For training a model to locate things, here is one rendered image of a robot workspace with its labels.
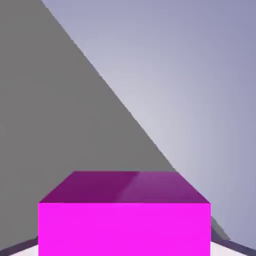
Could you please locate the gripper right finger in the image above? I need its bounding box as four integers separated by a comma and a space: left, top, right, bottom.
210, 215, 256, 256

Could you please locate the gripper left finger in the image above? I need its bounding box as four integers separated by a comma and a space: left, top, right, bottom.
0, 235, 39, 256

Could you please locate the small magenta cube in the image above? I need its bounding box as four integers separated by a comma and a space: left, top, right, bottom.
37, 170, 212, 256

